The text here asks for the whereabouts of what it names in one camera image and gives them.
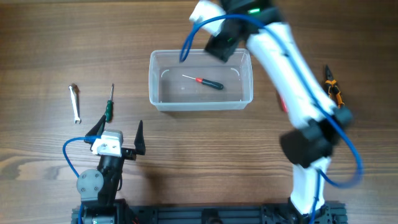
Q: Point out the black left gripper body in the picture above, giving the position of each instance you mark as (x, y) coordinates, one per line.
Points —
(129, 154)

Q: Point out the green handled screwdriver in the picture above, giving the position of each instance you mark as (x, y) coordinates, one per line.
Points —
(109, 106)

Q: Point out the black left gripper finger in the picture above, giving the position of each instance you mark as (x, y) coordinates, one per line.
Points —
(139, 140)
(96, 130)

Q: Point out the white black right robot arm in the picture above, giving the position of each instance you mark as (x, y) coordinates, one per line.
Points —
(318, 122)

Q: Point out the small silver wrench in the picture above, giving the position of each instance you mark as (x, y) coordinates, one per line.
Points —
(74, 100)

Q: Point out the red handled cutters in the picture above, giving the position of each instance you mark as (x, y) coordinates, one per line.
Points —
(283, 105)

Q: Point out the orange black needle-nose pliers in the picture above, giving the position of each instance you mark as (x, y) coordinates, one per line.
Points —
(331, 87)

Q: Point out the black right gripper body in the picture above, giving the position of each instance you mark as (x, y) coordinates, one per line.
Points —
(226, 40)

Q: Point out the clear plastic container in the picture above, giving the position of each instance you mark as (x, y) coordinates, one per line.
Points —
(170, 91)

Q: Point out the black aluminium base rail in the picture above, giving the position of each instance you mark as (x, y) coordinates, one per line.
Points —
(330, 213)

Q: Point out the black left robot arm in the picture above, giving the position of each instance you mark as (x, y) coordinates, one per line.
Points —
(98, 187)

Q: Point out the black red screwdriver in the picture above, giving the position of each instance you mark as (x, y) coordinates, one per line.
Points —
(212, 84)

